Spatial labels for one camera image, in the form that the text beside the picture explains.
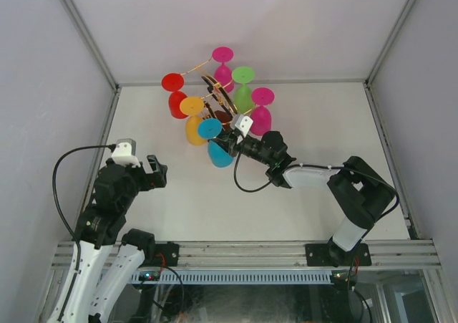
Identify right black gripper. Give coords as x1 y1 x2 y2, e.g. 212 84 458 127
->
209 128 273 168

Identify blue plastic wine glass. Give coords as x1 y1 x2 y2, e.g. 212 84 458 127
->
198 118 233 168

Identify pink wine glass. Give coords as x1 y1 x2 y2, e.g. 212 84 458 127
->
212 46 235 92
250 87 275 136

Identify green plastic wine glass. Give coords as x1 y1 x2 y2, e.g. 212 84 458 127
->
232 66 255 114

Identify gold wire wine glass rack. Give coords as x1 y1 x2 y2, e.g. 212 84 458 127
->
179 55 255 128

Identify orange plastic wine glass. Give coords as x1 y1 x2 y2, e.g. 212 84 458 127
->
180 96 206 146

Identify red plastic wine glass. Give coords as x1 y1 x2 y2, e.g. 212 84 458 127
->
161 73 187 119

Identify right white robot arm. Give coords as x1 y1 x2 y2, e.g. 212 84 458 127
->
211 130 400 266

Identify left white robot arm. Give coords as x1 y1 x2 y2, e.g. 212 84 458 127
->
48 155 167 322

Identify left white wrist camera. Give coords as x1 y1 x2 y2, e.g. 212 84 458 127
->
111 138 141 168

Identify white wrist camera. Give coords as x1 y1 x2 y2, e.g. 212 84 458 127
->
111 138 141 168
230 114 253 137

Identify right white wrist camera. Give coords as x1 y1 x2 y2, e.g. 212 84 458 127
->
230 114 253 137

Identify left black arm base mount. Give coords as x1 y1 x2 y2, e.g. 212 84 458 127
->
142 241 180 267

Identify aluminium front rail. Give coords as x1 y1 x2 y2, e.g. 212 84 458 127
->
52 240 442 268

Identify grey slotted cable duct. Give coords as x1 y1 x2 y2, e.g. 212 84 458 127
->
128 269 333 285

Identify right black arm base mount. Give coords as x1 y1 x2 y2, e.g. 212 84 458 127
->
305 243 372 267

